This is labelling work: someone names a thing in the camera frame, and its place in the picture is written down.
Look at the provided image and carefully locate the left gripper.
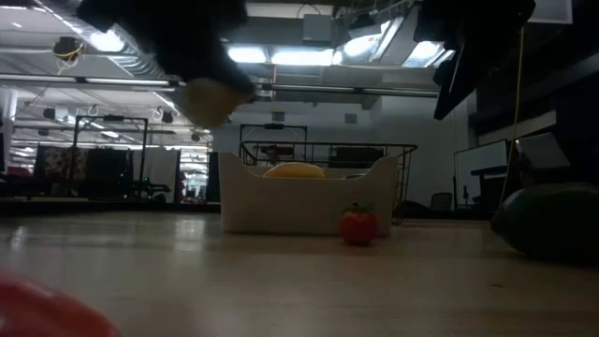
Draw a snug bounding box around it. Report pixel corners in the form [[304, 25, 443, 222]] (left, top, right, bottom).
[[77, 0, 257, 103]]

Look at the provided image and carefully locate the white garlic bulb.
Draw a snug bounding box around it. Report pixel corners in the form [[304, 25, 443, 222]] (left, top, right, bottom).
[[179, 77, 245, 129]]

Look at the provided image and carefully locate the yellow bell pepper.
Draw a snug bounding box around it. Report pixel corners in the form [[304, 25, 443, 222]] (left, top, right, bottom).
[[262, 161, 329, 180]]

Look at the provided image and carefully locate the small red tomato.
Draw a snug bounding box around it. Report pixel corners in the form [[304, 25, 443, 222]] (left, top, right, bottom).
[[338, 201, 379, 247]]

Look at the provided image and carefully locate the orange carrot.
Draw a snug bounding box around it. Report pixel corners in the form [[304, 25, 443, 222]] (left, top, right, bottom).
[[0, 270, 123, 337]]

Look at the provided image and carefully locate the green avocado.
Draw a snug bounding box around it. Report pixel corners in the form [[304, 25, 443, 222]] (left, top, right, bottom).
[[489, 182, 599, 266]]

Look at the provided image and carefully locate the ceiling light panel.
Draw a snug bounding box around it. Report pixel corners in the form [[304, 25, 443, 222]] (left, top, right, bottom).
[[404, 40, 446, 67], [227, 45, 268, 65], [270, 48, 343, 66], [343, 33, 381, 60]]

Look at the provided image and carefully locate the grey ceiling box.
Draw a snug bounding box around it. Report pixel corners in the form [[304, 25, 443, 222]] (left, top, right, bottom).
[[302, 13, 333, 43]]

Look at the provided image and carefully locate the white plastic bin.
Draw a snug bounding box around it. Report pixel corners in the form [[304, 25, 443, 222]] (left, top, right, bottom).
[[218, 152, 399, 237]]

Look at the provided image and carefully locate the grey office chair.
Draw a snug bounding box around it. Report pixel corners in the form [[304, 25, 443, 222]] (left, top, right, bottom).
[[429, 191, 454, 212]]

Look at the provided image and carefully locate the white whiteboard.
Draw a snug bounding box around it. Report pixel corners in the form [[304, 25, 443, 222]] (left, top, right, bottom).
[[453, 139, 509, 210]]

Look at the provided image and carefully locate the grey tilted panel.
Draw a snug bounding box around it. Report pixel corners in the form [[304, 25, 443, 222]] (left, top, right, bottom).
[[517, 132, 572, 169]]

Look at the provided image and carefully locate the black metal rig frame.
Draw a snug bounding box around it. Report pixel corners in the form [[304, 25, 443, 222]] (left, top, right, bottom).
[[69, 114, 150, 200]]

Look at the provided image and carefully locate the black yellow cord reel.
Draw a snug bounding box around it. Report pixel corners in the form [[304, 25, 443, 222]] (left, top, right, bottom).
[[51, 36, 85, 62]]

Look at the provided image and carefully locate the gold wire basket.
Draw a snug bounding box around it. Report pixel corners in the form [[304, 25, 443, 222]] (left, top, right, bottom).
[[239, 139, 417, 226]]

